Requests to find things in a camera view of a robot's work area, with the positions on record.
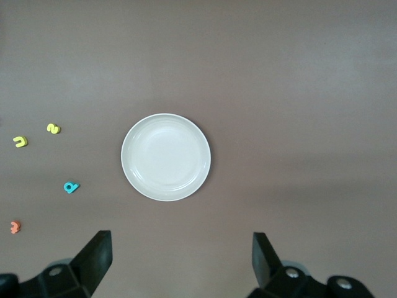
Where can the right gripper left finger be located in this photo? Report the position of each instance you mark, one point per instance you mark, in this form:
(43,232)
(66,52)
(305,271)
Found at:
(93,257)

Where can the yellow foam letter u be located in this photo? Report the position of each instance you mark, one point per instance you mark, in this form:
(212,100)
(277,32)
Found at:
(20,141)

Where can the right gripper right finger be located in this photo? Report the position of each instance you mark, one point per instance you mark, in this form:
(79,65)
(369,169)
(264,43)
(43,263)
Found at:
(263,260)

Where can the beige round plate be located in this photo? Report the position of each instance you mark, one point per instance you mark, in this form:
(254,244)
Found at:
(166,157)

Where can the yellow foam letter s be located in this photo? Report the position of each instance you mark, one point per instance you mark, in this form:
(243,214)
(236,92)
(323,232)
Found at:
(53,128)

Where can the teal foam letter p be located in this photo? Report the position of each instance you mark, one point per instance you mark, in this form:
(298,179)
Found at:
(71,187)

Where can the orange foam letter t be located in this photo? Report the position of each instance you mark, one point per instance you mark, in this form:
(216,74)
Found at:
(15,227)

